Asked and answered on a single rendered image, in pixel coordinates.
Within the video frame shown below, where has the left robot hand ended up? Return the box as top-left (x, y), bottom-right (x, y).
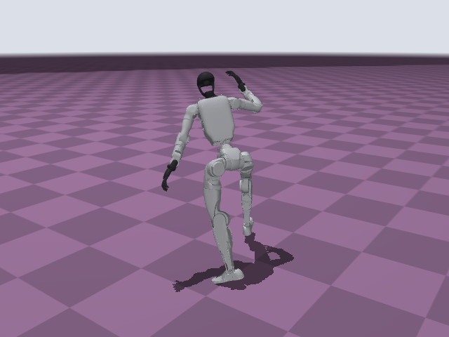
top-left (161, 159), bottom-right (178, 191)

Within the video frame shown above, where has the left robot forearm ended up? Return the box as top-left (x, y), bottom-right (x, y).
top-left (169, 133), bottom-right (185, 168)

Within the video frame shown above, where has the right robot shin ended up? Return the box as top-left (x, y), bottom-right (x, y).
top-left (241, 180), bottom-right (252, 226)

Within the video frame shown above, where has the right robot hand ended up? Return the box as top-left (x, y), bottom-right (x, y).
top-left (225, 71), bottom-right (246, 92)

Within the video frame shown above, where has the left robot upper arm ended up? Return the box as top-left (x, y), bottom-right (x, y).
top-left (179, 103), bottom-right (199, 144)

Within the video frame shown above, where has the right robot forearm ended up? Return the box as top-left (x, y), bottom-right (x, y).
top-left (239, 86), bottom-right (262, 106)

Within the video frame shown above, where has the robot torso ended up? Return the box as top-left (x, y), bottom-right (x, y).
top-left (197, 94), bottom-right (244, 171)

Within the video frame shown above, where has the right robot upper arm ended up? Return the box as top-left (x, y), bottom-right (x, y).
top-left (228, 97), bottom-right (262, 114)

